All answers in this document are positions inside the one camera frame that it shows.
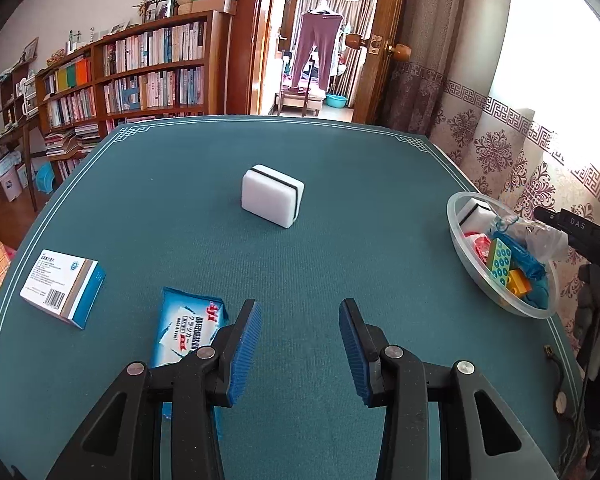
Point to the blue cracker packet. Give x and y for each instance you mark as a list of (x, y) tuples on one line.
[(185, 330)]

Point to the beige striped curtain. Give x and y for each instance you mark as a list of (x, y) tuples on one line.
[(360, 5)]

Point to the blue basin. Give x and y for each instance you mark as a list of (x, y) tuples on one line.
[(336, 101)]

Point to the white plastic bin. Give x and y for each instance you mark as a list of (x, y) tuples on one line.
[(10, 182)]

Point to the wooden door knob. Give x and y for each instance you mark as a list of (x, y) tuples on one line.
[(401, 53), (354, 41)]

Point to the wooden door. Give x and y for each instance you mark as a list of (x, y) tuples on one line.
[(385, 10)]

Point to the green block with blue dots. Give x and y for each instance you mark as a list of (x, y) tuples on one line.
[(500, 262)]

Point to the white medicine box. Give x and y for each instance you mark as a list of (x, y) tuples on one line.
[(55, 280)]

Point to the red snack packet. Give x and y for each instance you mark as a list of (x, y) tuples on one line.
[(477, 245)]

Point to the cotton swab bag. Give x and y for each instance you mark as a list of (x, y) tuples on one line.
[(545, 242)]

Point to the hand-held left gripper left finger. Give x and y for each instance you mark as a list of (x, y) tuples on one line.
[(245, 355)]

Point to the blue plastic basket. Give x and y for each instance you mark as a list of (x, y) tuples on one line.
[(45, 179)]

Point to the rows of shelved books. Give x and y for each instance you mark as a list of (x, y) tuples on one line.
[(180, 40)]

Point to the blue cloth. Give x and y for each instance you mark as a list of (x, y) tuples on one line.
[(537, 295)]

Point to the yellow building block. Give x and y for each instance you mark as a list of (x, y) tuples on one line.
[(519, 282)]

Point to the clothes hanger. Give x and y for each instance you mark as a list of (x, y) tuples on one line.
[(321, 6)]

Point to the stack of lying books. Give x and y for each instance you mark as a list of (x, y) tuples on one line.
[(80, 137)]

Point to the clear plastic bowl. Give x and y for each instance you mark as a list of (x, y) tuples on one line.
[(461, 252)]

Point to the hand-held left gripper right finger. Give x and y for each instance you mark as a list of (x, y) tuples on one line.
[(355, 355)]

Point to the picture frame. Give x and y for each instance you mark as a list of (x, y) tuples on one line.
[(159, 9)]

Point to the dark wooden shelf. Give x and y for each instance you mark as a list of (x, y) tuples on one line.
[(7, 105)]

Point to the wooden bookshelf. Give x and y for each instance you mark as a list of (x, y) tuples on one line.
[(150, 67)]

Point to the white sponge with black stripe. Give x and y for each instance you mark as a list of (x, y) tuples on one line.
[(270, 195), (475, 212)]

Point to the blue snack packet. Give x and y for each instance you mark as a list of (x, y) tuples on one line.
[(527, 260)]

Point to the mauve hanging pants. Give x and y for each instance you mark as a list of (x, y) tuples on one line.
[(325, 30)]

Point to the person's right hand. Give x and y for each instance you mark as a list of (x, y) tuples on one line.
[(590, 310)]

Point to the wooden chair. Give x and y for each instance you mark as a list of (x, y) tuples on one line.
[(300, 102)]

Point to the patterned window curtain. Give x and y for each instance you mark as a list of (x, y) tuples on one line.
[(480, 135)]

